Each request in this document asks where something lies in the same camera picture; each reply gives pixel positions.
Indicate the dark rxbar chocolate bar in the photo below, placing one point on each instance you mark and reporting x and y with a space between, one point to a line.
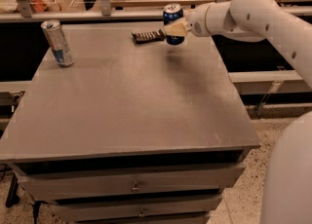
148 37

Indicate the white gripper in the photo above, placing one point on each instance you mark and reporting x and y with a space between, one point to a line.
197 20

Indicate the grey top drawer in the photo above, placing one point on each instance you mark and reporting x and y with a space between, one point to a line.
101 183

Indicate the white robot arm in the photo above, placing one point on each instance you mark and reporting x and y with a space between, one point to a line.
287 194

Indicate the silver red bull can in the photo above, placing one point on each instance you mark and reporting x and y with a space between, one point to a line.
56 38

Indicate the blue pepsi can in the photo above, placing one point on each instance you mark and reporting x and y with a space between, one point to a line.
171 13

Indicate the grey drawer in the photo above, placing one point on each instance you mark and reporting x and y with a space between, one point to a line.
101 183
129 209

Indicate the black cabinet leg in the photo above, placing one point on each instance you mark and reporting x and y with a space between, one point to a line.
13 198

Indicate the metal drawer knob upper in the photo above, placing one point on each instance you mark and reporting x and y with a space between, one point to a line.
135 188

